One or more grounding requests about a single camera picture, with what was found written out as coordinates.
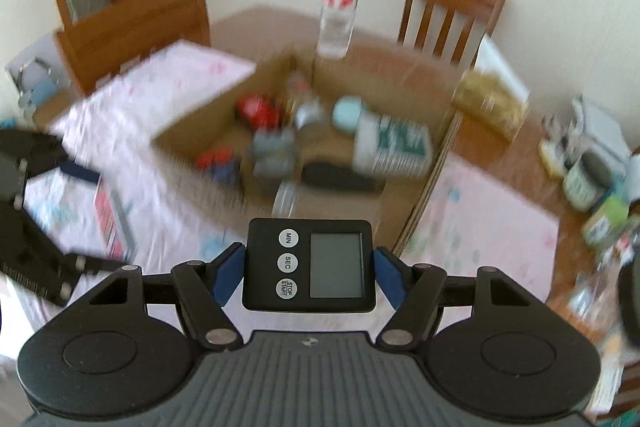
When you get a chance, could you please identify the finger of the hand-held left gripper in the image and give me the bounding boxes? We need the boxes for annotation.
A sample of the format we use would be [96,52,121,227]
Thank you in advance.
[0,129,101,195]
[0,202,133,308]

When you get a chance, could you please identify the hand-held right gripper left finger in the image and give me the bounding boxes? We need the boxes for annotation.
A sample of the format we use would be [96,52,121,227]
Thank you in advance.
[90,243,247,350]

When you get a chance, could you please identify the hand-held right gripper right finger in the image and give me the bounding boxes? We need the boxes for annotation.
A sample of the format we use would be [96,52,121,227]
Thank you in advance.
[374,247,543,350]

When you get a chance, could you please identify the red card case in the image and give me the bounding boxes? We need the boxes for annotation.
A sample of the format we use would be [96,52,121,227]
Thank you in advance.
[92,187,138,260]

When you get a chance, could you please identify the black digital timer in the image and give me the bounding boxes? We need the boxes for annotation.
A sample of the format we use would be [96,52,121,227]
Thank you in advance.
[242,218,377,314]

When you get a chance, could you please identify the silver round tin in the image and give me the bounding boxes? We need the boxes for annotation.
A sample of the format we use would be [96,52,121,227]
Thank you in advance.
[272,181,301,219]

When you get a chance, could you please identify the grey round toy figure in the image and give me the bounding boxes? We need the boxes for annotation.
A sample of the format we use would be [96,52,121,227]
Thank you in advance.
[247,129,303,180]

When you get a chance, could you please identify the cardboard box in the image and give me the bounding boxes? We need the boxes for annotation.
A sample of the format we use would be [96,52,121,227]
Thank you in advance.
[150,49,463,258]

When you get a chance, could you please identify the teal egg-shaped toy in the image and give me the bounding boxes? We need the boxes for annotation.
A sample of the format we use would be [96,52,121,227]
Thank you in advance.
[331,97,365,131]

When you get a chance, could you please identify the red toy train car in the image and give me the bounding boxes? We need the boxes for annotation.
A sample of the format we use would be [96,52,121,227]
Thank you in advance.
[235,93,287,128]

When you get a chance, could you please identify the dark flat object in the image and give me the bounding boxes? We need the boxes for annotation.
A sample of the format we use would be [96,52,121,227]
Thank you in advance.
[304,161,382,194]

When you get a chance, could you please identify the pink floral tablecloth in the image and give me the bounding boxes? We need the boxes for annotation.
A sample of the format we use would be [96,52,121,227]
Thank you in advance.
[0,39,561,358]

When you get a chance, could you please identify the white plastic bottle green label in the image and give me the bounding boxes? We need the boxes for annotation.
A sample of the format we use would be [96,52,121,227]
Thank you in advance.
[351,113,435,178]

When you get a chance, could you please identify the glass jar silver lid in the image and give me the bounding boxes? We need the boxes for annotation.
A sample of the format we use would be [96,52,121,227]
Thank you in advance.
[286,74,327,130]

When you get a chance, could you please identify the clear bag of snacks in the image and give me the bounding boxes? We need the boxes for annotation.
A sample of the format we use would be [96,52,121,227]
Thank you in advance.
[452,72,530,142]

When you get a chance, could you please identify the clear jar dark lid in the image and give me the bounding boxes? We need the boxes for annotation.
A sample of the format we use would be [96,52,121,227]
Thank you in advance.
[564,152,613,212]

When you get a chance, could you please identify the jar with green lid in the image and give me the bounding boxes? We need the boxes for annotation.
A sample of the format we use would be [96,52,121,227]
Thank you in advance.
[582,197,630,248]

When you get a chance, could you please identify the white tissue pack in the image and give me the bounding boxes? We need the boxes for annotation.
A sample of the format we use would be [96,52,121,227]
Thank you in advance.
[472,34,531,108]

